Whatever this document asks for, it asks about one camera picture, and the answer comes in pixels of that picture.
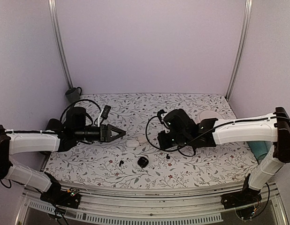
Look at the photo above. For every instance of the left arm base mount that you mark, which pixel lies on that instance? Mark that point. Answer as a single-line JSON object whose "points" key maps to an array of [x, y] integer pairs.
{"points": [[58, 197]]}

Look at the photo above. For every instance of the left aluminium frame post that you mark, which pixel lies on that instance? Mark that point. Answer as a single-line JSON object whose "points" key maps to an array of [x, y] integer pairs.
{"points": [[58, 38]]}

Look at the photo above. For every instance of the teal rolled towel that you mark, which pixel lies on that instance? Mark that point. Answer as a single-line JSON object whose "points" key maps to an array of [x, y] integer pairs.
{"points": [[259, 149]]}

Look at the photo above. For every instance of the aluminium frame post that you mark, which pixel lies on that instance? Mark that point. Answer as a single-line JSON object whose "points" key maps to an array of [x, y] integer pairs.
{"points": [[58, 38], [240, 49]]}

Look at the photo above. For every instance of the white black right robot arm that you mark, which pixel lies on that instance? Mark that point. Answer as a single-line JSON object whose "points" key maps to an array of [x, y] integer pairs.
{"points": [[182, 131]]}

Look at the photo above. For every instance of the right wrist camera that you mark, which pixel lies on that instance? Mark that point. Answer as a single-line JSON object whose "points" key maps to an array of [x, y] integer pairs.
{"points": [[161, 114]]}

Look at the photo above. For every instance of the black cylinder object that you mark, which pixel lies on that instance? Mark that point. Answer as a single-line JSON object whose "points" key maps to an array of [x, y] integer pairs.
{"points": [[54, 125]]}

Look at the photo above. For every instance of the floral patterned table mat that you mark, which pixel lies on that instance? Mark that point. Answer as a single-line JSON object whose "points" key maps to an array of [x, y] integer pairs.
{"points": [[98, 164]]}

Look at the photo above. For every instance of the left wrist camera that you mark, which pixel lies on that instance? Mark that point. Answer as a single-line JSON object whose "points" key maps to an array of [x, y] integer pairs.
{"points": [[103, 115]]}

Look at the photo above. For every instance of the front aluminium rail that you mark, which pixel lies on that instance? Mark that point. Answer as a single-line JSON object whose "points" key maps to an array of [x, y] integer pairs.
{"points": [[179, 206]]}

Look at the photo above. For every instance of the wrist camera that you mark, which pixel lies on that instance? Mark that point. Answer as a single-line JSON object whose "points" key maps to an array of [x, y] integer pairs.
{"points": [[103, 115], [161, 114]]}

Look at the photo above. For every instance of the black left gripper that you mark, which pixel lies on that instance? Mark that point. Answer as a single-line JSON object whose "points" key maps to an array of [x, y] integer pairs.
{"points": [[105, 134]]}

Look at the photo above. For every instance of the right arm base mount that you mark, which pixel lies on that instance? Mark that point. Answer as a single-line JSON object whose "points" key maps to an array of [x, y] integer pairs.
{"points": [[240, 198]]}

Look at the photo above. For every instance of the white round plate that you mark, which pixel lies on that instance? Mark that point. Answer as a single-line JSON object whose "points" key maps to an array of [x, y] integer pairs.
{"points": [[207, 115]]}

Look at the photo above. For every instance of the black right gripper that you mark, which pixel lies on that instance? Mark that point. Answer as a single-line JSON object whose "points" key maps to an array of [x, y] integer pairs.
{"points": [[163, 144]]}

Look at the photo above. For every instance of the beige earbud charging case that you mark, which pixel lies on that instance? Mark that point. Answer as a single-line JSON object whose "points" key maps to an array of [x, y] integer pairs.
{"points": [[142, 139]]}

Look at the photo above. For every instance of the right aluminium frame post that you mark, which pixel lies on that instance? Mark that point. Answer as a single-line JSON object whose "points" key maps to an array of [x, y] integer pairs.
{"points": [[240, 49]]}

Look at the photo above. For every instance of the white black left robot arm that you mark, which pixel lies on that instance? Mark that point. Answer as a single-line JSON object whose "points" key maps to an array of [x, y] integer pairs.
{"points": [[58, 137]]}

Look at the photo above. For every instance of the grey mug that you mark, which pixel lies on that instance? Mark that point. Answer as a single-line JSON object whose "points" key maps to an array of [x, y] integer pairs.
{"points": [[73, 94]]}

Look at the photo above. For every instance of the white earbud charging case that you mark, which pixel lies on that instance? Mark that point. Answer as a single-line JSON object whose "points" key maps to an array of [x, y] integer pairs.
{"points": [[132, 143]]}

